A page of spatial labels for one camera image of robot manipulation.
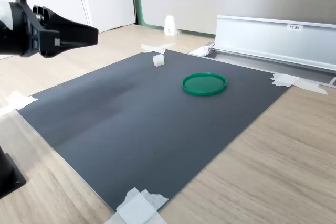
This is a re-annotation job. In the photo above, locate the round green lid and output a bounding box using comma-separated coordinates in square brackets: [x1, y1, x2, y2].
[181, 72, 228, 97]

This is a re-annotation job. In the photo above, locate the white cabinet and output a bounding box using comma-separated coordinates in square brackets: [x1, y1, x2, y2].
[0, 0, 93, 61]

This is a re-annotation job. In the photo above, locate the small white plastic terminal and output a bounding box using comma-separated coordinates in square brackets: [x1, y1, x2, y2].
[152, 53, 166, 68]

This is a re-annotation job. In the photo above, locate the dark grey mat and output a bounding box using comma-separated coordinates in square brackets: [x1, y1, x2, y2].
[16, 49, 292, 212]

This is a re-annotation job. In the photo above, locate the aluminium cable duct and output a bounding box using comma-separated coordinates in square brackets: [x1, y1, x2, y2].
[188, 15, 336, 89]

